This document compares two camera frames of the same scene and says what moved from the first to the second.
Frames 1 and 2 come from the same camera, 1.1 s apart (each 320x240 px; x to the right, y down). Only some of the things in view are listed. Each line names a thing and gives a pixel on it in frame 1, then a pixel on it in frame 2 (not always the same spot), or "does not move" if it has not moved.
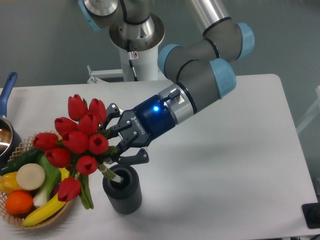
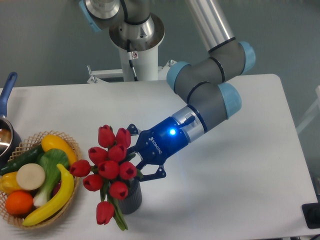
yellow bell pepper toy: [8, 183] does not move
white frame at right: [314, 112] does not move
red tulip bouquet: [79, 144] to [108, 173]
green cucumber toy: [30, 156] does not move
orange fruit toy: [19, 202] does not move
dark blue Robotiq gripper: [150, 117] to [155, 145]
